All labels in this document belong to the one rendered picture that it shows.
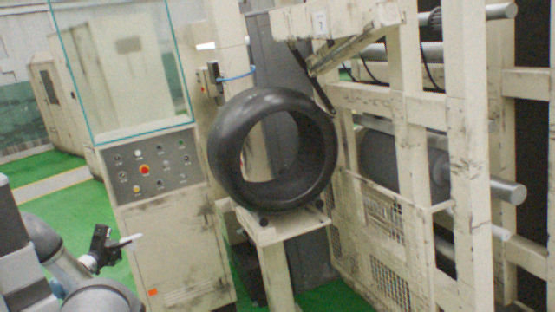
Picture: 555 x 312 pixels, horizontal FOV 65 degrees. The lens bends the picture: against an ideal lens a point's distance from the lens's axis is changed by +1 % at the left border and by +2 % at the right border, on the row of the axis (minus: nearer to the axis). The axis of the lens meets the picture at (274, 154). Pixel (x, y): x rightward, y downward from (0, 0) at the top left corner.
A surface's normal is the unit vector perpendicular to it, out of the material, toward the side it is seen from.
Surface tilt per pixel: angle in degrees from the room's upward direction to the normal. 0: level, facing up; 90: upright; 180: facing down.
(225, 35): 90
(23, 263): 90
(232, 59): 90
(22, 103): 90
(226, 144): 71
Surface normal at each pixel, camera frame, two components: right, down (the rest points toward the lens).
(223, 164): -0.45, 0.25
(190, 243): 0.35, 0.23
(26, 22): 0.67, 0.11
